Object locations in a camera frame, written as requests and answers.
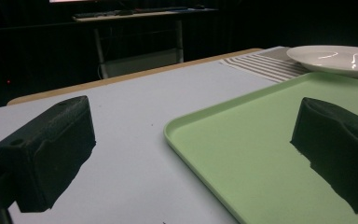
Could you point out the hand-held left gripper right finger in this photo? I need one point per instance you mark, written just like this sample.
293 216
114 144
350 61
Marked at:
338 146

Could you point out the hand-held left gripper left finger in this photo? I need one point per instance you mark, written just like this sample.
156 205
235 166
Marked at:
48 149

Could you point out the light green plastic tray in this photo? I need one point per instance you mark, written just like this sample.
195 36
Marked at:
261 149

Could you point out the white ceramic plate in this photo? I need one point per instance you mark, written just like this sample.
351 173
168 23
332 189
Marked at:
334 60

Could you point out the striped grey cloth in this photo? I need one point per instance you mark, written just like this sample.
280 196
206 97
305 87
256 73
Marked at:
265 67

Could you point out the background desk with metal legs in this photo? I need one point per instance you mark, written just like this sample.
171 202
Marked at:
136 40

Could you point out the dark keyboard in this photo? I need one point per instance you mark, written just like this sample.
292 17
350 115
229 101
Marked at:
101 13

